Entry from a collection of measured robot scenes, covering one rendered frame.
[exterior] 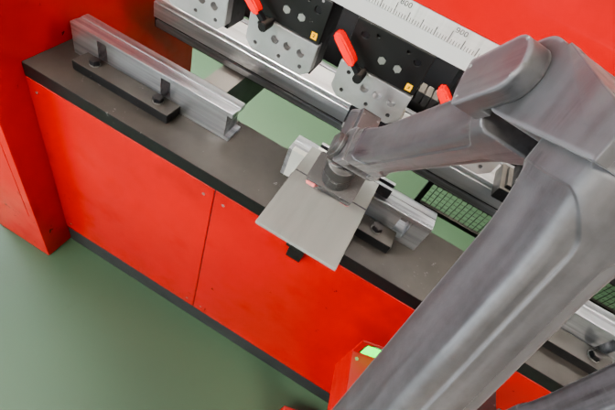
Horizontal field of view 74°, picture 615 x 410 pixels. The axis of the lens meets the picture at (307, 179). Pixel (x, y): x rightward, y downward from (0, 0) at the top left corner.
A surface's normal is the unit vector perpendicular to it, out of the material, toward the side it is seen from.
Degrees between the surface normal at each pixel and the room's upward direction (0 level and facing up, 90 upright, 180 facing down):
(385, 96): 90
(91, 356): 0
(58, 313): 0
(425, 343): 78
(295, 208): 0
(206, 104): 90
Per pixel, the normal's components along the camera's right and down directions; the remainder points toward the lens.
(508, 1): -0.43, 0.60
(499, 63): -0.86, -0.47
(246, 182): 0.28, -0.62
